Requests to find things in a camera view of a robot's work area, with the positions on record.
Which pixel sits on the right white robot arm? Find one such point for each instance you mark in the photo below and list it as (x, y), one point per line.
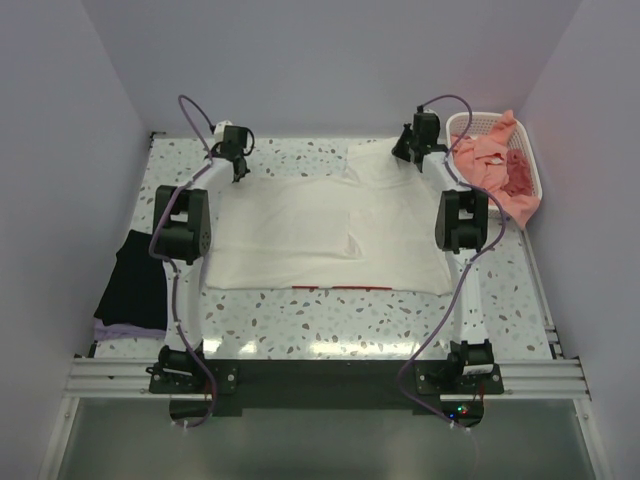
(461, 231)

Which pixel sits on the black folded t shirt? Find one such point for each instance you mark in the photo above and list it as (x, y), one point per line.
(136, 293)

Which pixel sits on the white plastic laundry basket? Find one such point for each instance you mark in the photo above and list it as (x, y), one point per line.
(500, 130)

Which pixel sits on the dark pink t shirt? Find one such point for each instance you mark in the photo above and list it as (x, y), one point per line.
(519, 174)

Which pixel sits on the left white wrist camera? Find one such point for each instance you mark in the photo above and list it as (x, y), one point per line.
(219, 130)

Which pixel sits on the salmon pink t shirt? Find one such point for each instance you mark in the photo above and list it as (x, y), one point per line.
(480, 160)

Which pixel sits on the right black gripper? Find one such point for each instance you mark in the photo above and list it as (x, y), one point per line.
(405, 145)

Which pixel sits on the white t shirt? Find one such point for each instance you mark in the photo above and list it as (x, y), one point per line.
(372, 225)

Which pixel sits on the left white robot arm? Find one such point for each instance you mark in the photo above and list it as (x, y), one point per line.
(182, 230)

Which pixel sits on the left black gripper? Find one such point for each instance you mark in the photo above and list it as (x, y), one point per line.
(238, 161)

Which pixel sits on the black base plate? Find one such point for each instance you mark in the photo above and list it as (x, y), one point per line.
(228, 388)

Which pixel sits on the lavender folded t shirt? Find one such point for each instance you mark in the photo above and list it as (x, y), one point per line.
(117, 331)

